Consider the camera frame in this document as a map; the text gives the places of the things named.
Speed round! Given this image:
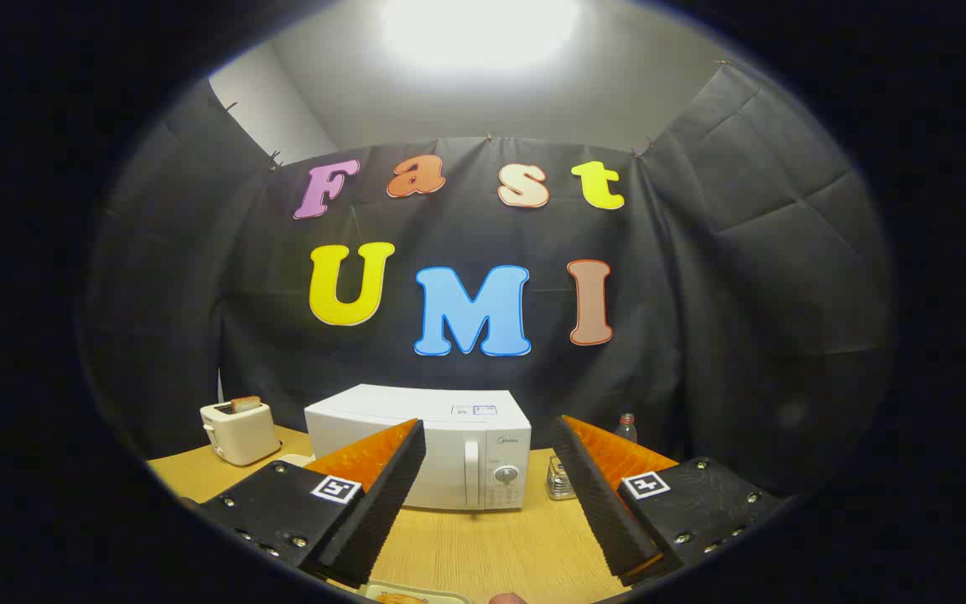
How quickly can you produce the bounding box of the black backdrop cloth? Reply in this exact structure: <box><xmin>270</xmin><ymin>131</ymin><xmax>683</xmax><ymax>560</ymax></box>
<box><xmin>80</xmin><ymin>63</ymin><xmax>895</xmax><ymax>496</ymax></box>

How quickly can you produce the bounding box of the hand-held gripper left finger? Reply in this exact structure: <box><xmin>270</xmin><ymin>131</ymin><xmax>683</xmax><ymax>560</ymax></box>
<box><xmin>198</xmin><ymin>418</ymin><xmax>427</xmax><ymax>588</ymax></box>

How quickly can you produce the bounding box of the wire mesh holder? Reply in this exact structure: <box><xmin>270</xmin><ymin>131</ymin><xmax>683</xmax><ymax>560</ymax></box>
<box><xmin>547</xmin><ymin>456</ymin><xmax>578</xmax><ymax>502</ymax></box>

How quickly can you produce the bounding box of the white food tray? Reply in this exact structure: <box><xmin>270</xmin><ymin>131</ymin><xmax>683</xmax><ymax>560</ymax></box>
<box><xmin>363</xmin><ymin>583</ymin><xmax>471</xmax><ymax>604</ymax></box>

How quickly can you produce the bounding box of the white toaster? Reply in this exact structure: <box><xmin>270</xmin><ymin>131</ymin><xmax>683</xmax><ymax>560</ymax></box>
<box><xmin>200</xmin><ymin>400</ymin><xmax>282</xmax><ymax>466</ymax></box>

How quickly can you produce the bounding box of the white microwave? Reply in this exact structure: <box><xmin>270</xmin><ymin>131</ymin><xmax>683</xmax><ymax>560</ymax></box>
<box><xmin>304</xmin><ymin>384</ymin><xmax>532</xmax><ymax>511</ymax></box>

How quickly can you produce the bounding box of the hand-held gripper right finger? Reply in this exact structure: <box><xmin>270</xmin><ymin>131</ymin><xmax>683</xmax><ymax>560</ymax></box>
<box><xmin>552</xmin><ymin>414</ymin><xmax>786</xmax><ymax>588</ymax></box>

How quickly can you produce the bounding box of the ceiling light panel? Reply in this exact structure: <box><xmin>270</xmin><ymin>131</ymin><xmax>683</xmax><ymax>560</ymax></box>
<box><xmin>382</xmin><ymin>0</ymin><xmax>580</xmax><ymax>72</ymax></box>

